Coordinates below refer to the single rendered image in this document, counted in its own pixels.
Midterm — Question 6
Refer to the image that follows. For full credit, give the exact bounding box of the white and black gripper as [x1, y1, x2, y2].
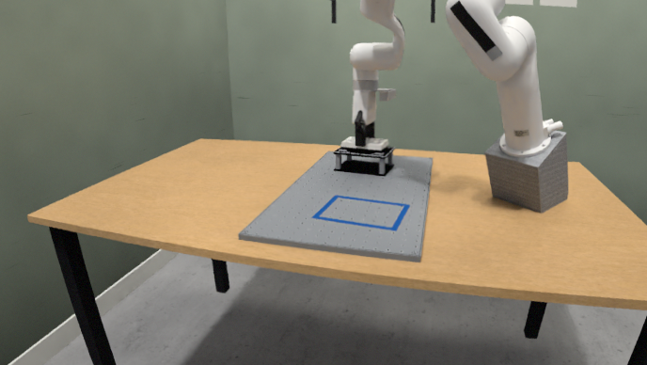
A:
[352, 89, 376, 147]

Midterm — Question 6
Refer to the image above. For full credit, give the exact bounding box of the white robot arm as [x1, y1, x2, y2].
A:
[350, 0, 563, 158]

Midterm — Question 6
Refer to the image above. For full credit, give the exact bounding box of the blue rectangular tape outline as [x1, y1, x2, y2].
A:
[311, 196, 410, 231]

